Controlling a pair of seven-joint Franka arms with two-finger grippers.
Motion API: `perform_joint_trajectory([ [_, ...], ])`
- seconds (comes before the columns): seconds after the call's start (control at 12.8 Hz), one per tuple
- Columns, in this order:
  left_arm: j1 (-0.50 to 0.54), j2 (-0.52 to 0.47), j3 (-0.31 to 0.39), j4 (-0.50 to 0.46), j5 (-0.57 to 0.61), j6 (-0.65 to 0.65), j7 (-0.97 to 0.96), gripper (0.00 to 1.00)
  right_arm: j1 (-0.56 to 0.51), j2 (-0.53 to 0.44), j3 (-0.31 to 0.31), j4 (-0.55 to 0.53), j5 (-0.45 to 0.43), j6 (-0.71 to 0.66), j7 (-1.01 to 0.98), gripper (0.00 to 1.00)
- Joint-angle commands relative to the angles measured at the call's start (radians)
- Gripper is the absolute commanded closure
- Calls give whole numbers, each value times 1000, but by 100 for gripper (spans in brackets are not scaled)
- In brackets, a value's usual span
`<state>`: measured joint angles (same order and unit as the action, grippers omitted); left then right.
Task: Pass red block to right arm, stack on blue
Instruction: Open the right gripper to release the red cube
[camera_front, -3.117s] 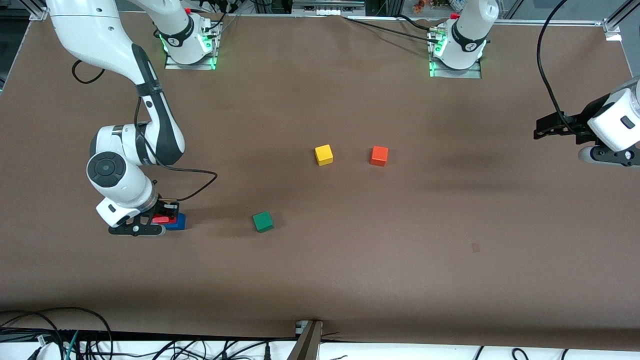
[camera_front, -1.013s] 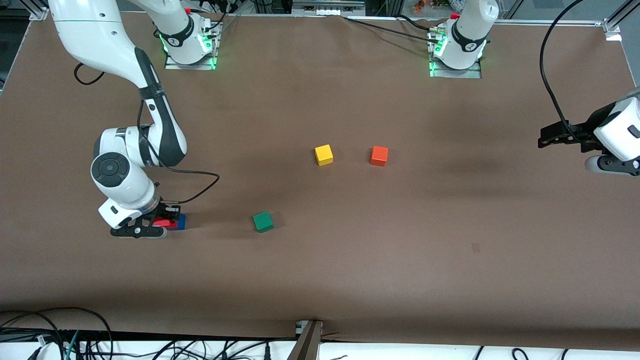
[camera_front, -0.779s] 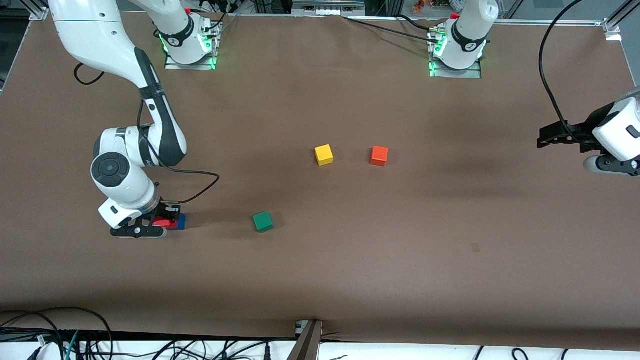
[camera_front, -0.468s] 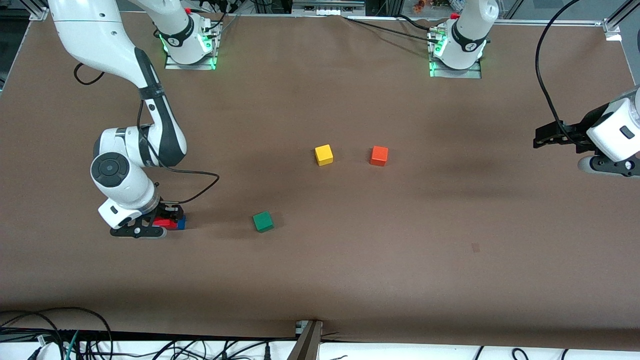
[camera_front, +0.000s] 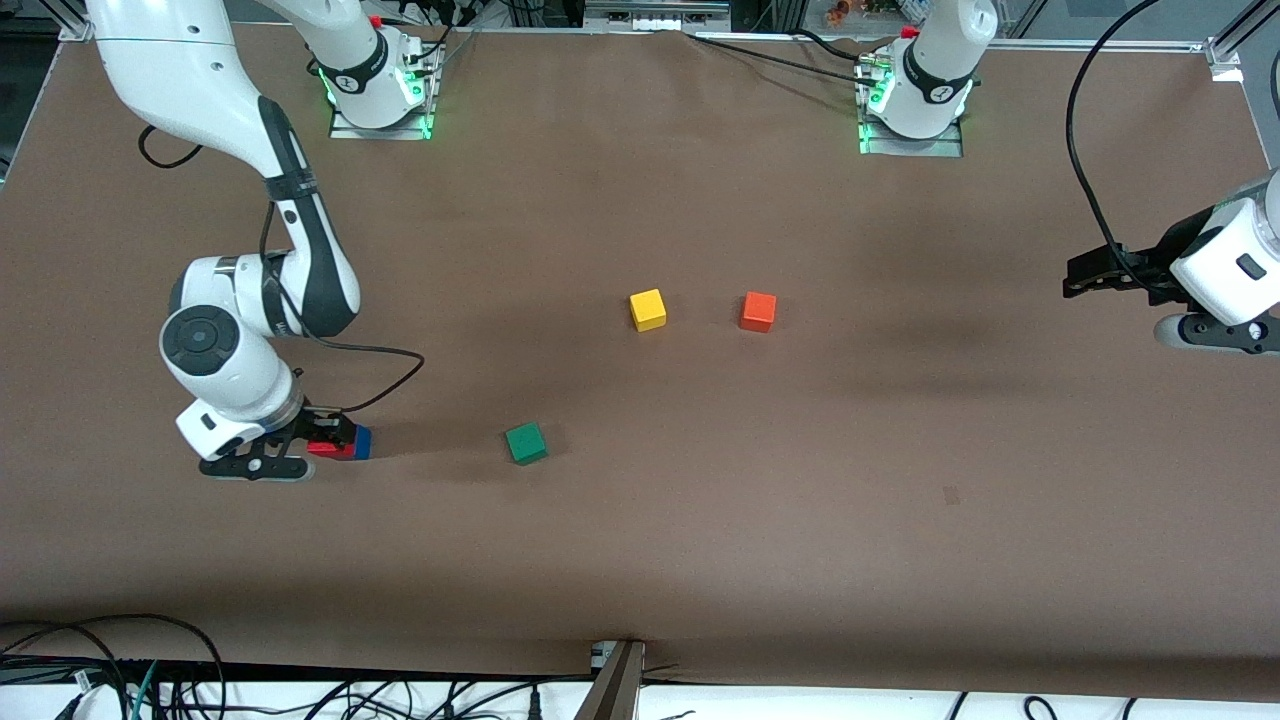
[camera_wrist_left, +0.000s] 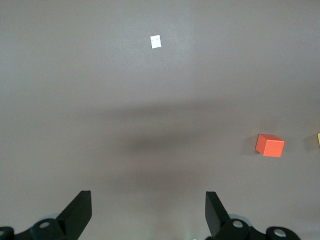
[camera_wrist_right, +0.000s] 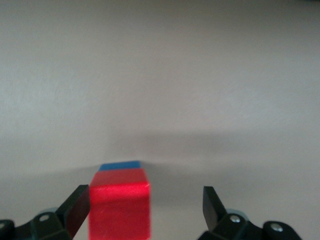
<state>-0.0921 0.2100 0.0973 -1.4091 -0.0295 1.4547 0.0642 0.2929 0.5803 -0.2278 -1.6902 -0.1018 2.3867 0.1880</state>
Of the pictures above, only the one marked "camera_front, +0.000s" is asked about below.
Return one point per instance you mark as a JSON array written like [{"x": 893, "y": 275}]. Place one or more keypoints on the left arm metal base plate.
[{"x": 950, "y": 148}]

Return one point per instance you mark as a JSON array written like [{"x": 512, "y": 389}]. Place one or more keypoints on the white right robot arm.
[{"x": 200, "y": 60}]

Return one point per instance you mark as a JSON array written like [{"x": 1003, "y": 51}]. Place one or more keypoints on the white power strip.
[{"x": 655, "y": 18}]

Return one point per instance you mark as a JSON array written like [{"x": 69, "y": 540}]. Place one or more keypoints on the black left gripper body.
[{"x": 1143, "y": 265}]

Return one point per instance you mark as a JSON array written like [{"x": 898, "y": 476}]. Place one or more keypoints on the red cube block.
[{"x": 320, "y": 452}]

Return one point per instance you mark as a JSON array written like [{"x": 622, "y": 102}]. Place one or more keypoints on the green cube block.
[{"x": 526, "y": 443}]

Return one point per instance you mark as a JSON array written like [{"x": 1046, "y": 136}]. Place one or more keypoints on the diagonal aluminium strut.
[{"x": 1245, "y": 28}]

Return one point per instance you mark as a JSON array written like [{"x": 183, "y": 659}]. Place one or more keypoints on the orange cube block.
[{"x": 758, "y": 312}]

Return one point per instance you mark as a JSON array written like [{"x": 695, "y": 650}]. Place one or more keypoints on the blue cube block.
[{"x": 364, "y": 444}]

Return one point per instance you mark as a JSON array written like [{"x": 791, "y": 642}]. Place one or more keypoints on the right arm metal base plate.
[{"x": 345, "y": 128}]

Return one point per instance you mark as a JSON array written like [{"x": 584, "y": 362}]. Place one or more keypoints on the aluminium table rail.
[{"x": 1100, "y": 45}]

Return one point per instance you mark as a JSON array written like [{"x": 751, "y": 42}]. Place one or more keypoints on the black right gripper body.
[{"x": 312, "y": 421}]

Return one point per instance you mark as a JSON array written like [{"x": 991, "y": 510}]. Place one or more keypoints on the grey metal post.
[{"x": 615, "y": 690}]

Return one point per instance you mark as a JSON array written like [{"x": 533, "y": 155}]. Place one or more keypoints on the aluminium corner bracket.
[{"x": 1225, "y": 60}]

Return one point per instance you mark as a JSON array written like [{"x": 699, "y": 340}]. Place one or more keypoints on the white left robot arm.
[{"x": 935, "y": 70}]

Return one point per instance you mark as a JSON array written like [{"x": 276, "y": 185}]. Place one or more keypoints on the yellow cube block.
[{"x": 648, "y": 310}]

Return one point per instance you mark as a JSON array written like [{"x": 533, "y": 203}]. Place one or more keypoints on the small orange toy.
[{"x": 838, "y": 12}]

